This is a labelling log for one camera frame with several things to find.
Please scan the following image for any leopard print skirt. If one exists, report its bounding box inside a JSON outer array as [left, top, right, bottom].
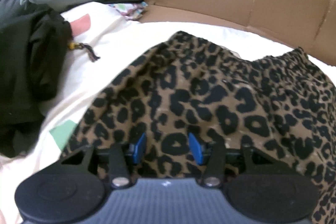
[[62, 30, 336, 224]]

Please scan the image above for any brown tasselled drawstring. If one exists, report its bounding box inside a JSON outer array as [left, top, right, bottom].
[[68, 41, 101, 62]]

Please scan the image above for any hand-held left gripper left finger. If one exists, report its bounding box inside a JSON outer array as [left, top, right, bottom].
[[60, 132, 147, 189]]

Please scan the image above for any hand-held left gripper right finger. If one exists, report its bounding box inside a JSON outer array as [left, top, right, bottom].
[[188, 132, 277, 188]]

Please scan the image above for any loose black garment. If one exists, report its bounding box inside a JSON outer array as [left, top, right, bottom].
[[0, 9, 72, 157]]

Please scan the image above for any small floral cloth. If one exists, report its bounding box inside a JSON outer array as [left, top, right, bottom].
[[108, 2, 149, 21]]

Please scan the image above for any cream bear print blanket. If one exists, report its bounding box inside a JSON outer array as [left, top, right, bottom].
[[0, 1, 336, 214]]

